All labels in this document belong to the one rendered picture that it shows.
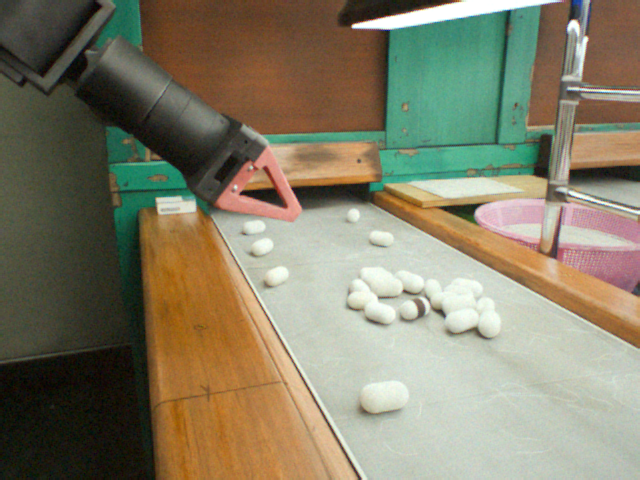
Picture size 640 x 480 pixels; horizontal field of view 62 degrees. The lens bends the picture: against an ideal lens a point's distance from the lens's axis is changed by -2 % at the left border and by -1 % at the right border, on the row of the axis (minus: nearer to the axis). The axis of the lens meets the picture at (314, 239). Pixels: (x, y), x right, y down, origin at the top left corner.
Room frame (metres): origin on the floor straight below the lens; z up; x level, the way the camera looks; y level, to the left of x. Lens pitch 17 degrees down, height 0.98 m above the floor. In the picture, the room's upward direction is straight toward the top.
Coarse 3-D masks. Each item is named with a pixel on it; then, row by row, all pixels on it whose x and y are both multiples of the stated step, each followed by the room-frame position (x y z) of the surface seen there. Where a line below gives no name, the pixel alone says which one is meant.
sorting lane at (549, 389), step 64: (256, 256) 0.69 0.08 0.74; (320, 256) 0.69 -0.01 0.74; (384, 256) 0.69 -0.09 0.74; (448, 256) 0.69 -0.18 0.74; (320, 320) 0.49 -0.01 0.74; (512, 320) 0.49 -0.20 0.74; (576, 320) 0.49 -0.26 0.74; (320, 384) 0.38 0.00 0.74; (448, 384) 0.38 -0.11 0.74; (512, 384) 0.37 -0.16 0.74; (576, 384) 0.37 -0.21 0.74; (384, 448) 0.30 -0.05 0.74; (448, 448) 0.30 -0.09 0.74; (512, 448) 0.30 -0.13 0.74; (576, 448) 0.30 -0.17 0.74
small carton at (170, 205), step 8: (160, 200) 0.83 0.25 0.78; (168, 200) 0.83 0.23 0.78; (176, 200) 0.83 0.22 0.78; (184, 200) 0.83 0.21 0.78; (192, 200) 0.83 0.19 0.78; (160, 208) 0.82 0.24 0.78; (168, 208) 0.82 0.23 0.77; (176, 208) 0.82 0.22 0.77; (184, 208) 0.83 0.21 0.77; (192, 208) 0.83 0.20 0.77
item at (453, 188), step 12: (432, 180) 1.03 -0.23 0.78; (444, 180) 1.03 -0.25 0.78; (456, 180) 1.03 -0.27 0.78; (468, 180) 1.03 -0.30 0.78; (480, 180) 1.03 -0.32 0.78; (492, 180) 1.03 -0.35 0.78; (432, 192) 0.92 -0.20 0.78; (444, 192) 0.92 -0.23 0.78; (456, 192) 0.92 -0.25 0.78; (468, 192) 0.92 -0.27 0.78; (480, 192) 0.92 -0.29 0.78; (492, 192) 0.92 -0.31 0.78; (504, 192) 0.92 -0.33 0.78
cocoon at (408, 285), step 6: (396, 276) 0.57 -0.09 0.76; (402, 276) 0.57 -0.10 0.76; (408, 276) 0.56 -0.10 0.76; (414, 276) 0.56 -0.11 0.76; (402, 282) 0.56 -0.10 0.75; (408, 282) 0.56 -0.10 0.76; (414, 282) 0.55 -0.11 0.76; (420, 282) 0.55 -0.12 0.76; (408, 288) 0.56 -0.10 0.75; (414, 288) 0.55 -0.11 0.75; (420, 288) 0.55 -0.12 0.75
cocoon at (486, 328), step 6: (486, 312) 0.47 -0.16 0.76; (492, 312) 0.47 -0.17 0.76; (480, 318) 0.47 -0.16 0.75; (486, 318) 0.46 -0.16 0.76; (492, 318) 0.46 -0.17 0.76; (498, 318) 0.46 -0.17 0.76; (480, 324) 0.46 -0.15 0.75; (486, 324) 0.45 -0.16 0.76; (492, 324) 0.45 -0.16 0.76; (498, 324) 0.45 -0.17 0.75; (480, 330) 0.45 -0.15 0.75; (486, 330) 0.45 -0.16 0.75; (492, 330) 0.45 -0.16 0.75; (498, 330) 0.45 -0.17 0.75; (486, 336) 0.45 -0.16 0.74; (492, 336) 0.45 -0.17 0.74
